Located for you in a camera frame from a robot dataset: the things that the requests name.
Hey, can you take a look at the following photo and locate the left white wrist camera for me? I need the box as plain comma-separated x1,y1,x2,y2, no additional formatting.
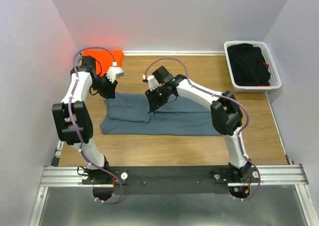
106,66,124,83

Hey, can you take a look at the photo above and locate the red garment in basket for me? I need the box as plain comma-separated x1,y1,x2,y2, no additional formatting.
255,62,271,86

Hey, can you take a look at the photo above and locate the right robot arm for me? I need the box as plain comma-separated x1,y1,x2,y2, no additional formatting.
142,66,252,182

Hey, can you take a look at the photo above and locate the aluminium rail frame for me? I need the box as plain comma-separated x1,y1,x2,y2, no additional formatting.
27,51,319,226

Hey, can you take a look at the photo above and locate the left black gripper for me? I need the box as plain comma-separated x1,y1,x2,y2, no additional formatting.
90,73,118,99

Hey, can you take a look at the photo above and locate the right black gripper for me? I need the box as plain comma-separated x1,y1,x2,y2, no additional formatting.
144,85,168,113

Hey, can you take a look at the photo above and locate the black t-shirt in basket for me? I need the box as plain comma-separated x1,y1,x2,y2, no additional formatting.
227,43,266,86

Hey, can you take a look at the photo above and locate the folded orange t-shirt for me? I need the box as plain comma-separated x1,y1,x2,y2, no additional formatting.
82,49,124,76

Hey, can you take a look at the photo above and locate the white laundry basket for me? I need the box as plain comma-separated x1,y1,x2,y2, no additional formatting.
224,40,282,93

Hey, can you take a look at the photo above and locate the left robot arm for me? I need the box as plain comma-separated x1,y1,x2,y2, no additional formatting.
52,55,124,184

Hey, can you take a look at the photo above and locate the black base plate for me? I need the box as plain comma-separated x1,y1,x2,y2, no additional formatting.
77,165,260,202

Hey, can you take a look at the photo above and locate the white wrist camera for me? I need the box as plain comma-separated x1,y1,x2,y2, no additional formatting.
142,74,160,91
106,66,124,83

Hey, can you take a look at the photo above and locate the blue-grey t-shirt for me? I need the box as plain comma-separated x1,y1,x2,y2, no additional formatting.
100,93,221,136

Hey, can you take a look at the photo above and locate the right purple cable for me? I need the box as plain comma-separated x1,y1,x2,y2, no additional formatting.
142,57,261,202

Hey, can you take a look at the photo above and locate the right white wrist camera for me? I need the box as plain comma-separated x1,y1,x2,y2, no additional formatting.
142,74,160,91

